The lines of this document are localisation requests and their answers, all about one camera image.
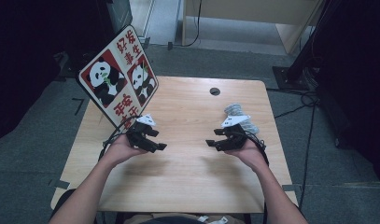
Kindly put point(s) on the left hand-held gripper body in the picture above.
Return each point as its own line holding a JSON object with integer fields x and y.
{"x": 137, "y": 137}

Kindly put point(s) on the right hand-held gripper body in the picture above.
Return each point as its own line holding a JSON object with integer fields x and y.
{"x": 236, "y": 138}

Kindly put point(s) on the grey fluffy cloth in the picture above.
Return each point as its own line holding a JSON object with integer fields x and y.
{"x": 236, "y": 109}

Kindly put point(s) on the panda picture board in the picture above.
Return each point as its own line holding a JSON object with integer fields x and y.
{"x": 116, "y": 77}

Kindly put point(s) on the person's left hand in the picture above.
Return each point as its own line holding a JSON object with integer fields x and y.
{"x": 120, "y": 151}

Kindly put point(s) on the person's right hand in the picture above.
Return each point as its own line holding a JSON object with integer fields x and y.
{"x": 251, "y": 155}

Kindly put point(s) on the person's dark shirt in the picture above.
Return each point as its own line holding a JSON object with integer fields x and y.
{"x": 175, "y": 220}

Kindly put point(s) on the black stand with base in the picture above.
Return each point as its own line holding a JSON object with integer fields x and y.
{"x": 64, "y": 67}
{"x": 292, "y": 77}

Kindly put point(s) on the light wooden cabinet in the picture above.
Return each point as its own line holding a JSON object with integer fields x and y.
{"x": 240, "y": 11}

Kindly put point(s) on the dark computer tower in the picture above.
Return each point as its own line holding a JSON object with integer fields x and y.
{"x": 119, "y": 14}

